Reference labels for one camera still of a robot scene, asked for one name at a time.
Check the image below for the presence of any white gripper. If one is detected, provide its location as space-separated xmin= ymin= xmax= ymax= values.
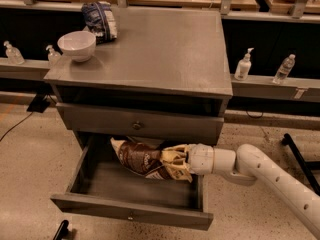
xmin=161 ymin=144 xmax=214 ymax=183

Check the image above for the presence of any brown chip bag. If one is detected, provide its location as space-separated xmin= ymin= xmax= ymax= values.
xmin=110 ymin=138 xmax=188 ymax=180

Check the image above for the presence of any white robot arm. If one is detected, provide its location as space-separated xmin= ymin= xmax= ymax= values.
xmin=160 ymin=144 xmax=320 ymax=239

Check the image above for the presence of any upper grey drawer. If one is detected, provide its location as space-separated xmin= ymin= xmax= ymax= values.
xmin=57 ymin=103 xmax=224 ymax=145

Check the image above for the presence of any open lower grey drawer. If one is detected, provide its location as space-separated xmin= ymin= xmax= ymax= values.
xmin=51 ymin=135 xmax=213 ymax=230

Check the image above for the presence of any grey wooden drawer cabinet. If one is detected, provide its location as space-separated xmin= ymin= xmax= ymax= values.
xmin=45 ymin=6 xmax=233 ymax=145

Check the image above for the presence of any blue chip bag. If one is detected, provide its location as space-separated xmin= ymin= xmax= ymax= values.
xmin=81 ymin=1 xmax=118 ymax=44

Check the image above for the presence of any black stand leg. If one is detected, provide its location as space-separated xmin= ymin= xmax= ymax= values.
xmin=281 ymin=133 xmax=320 ymax=195

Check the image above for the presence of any white pump lotion bottle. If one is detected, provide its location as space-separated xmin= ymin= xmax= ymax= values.
xmin=234 ymin=48 xmax=253 ymax=81

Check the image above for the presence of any clear water bottle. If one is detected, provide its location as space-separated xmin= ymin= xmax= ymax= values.
xmin=272 ymin=54 xmax=295 ymax=84

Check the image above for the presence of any black floor box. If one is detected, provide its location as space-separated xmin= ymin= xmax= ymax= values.
xmin=27 ymin=94 xmax=50 ymax=113

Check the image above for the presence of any white bowl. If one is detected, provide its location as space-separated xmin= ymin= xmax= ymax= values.
xmin=57 ymin=31 xmax=96 ymax=62

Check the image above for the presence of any clear sanitizer bottle near cabinet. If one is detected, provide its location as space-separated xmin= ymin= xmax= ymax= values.
xmin=46 ymin=45 xmax=61 ymax=67

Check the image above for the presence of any clear sanitizer bottle far left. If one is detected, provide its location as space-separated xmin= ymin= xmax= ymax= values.
xmin=3 ymin=41 xmax=25 ymax=65

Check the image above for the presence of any black handle bottom edge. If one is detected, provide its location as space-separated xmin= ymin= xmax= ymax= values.
xmin=53 ymin=220 xmax=69 ymax=240

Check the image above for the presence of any grey ledge rail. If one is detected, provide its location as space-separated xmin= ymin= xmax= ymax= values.
xmin=0 ymin=58 xmax=320 ymax=103

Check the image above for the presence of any black floor cable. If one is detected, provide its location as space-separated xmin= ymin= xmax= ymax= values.
xmin=0 ymin=111 xmax=34 ymax=142

